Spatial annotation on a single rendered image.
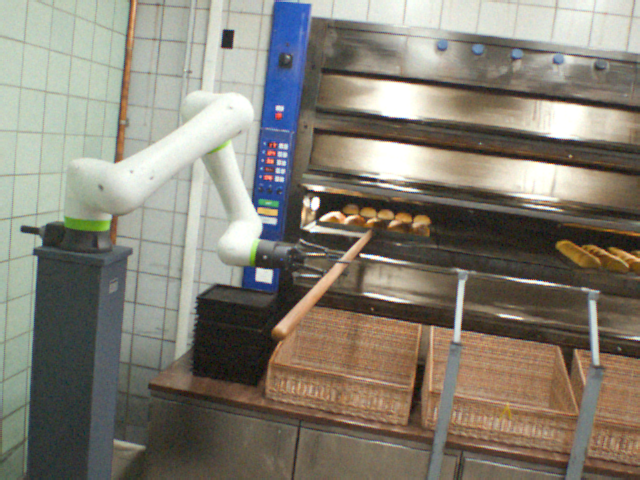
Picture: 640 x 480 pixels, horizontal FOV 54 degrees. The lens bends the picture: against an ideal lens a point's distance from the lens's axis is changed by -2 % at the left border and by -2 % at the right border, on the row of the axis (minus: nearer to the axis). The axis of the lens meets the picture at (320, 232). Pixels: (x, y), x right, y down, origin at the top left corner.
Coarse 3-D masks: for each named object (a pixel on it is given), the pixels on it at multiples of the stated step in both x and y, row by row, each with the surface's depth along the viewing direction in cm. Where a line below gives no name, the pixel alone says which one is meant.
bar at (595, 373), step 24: (384, 264) 244; (408, 264) 242; (432, 264) 242; (552, 288) 234; (576, 288) 233; (456, 312) 230; (456, 336) 224; (456, 360) 221; (600, 384) 214; (576, 432) 219; (432, 456) 226; (576, 456) 218
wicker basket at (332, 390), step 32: (320, 320) 285; (352, 320) 282; (384, 320) 280; (288, 352) 275; (320, 352) 283; (352, 352) 281; (384, 352) 278; (416, 352) 257; (288, 384) 261; (320, 384) 241; (352, 384) 239; (384, 384) 236; (352, 416) 240; (384, 416) 238
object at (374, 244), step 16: (320, 240) 285; (336, 240) 284; (352, 240) 283; (384, 240) 285; (432, 256) 278; (448, 256) 277; (464, 256) 275; (480, 256) 276; (528, 272) 272; (544, 272) 271; (560, 272) 270; (576, 272) 268; (592, 272) 271
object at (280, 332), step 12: (360, 240) 254; (348, 252) 223; (336, 264) 198; (324, 276) 180; (336, 276) 186; (324, 288) 167; (312, 300) 152; (300, 312) 140; (288, 324) 129; (276, 336) 125
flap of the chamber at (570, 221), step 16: (336, 192) 282; (352, 192) 271; (368, 192) 264; (384, 192) 263; (400, 192) 262; (448, 208) 275; (464, 208) 264; (480, 208) 258; (496, 208) 257; (512, 208) 256; (576, 224) 257; (592, 224) 251; (608, 224) 250; (624, 224) 249
